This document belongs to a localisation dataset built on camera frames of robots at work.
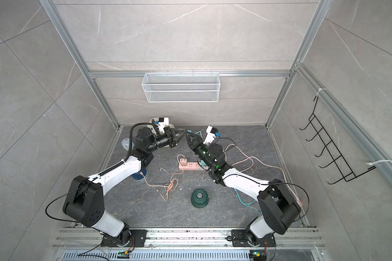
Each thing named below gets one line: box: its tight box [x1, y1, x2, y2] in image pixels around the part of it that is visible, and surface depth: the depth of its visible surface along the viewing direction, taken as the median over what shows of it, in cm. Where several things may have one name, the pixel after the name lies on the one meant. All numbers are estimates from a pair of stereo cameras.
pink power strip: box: [178, 162, 204, 171], surface depth 97 cm
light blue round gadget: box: [120, 137, 136, 151], surface depth 103 cm
